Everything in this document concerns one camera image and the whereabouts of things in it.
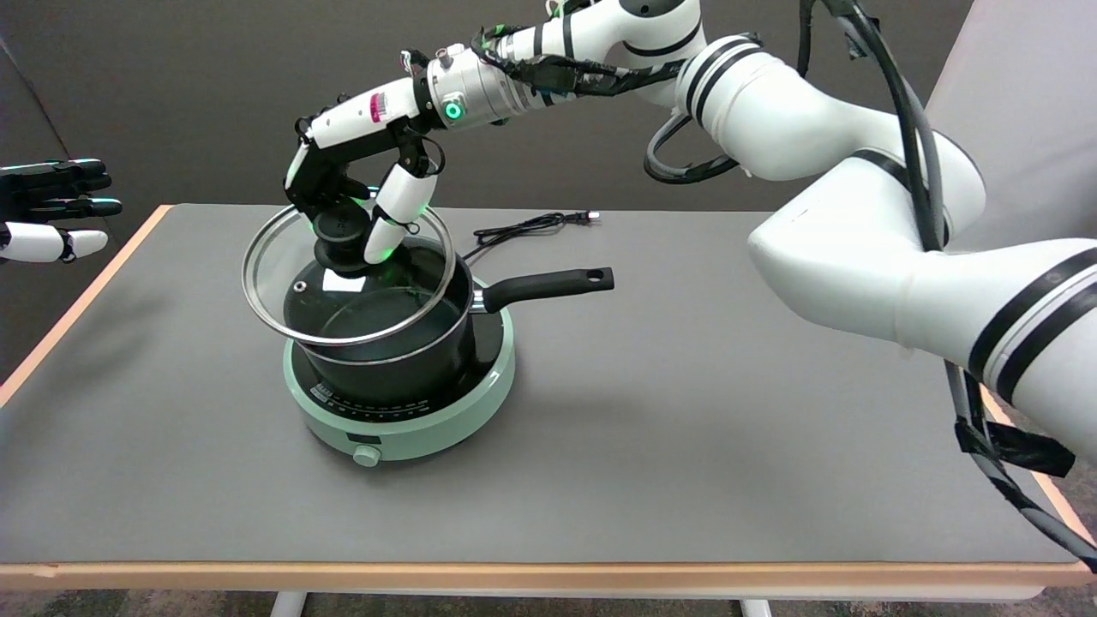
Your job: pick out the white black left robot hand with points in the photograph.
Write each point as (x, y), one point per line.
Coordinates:
(34, 240)

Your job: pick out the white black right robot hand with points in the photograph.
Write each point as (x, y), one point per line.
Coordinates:
(360, 120)

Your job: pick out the glass pot lid black knob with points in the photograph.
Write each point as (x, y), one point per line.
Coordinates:
(267, 287)

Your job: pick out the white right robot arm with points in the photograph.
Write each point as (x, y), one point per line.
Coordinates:
(814, 128)

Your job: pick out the mint green induction cooker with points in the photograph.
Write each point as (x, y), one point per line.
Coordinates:
(433, 435)

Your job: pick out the white table leg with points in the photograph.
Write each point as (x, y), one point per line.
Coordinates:
(757, 609)
(288, 605)

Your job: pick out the white partition panel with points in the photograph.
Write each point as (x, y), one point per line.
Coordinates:
(1037, 86)

